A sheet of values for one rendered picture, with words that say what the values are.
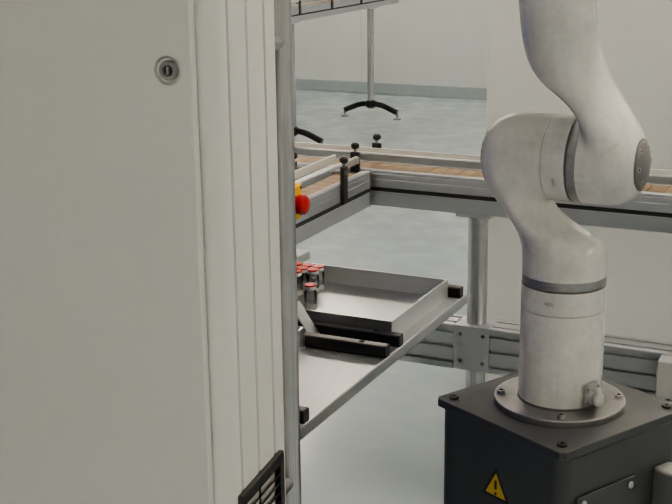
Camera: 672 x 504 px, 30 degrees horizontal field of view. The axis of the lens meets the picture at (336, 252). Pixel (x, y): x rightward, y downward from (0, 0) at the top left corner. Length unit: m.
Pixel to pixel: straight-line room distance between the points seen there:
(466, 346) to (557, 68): 1.60
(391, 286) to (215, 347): 1.15
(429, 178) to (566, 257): 1.35
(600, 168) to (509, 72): 1.93
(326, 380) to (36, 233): 0.77
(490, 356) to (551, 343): 1.38
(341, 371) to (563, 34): 0.63
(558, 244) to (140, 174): 0.76
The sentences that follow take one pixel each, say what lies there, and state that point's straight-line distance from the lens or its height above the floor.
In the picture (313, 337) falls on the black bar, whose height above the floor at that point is 0.90.
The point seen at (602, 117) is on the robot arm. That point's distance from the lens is 1.69.
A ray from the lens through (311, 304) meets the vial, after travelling 2.20.
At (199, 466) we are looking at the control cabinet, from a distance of 1.23.
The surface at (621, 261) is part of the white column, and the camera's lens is 3.63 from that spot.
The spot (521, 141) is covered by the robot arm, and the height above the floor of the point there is 1.25.
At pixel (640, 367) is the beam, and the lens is 3.07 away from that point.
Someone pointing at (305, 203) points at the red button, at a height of 1.00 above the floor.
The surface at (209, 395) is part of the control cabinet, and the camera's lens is 1.21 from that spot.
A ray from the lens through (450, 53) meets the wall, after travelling 10.67.
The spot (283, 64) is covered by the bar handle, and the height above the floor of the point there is 1.41.
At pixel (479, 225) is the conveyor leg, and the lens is 3.10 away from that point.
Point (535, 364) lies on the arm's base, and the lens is 1.81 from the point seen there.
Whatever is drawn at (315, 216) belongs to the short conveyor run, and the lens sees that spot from 2.86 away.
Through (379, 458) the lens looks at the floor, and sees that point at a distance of 3.74.
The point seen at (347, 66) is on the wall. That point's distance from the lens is 11.05.
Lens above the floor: 1.56
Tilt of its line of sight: 15 degrees down
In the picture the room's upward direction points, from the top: 1 degrees counter-clockwise
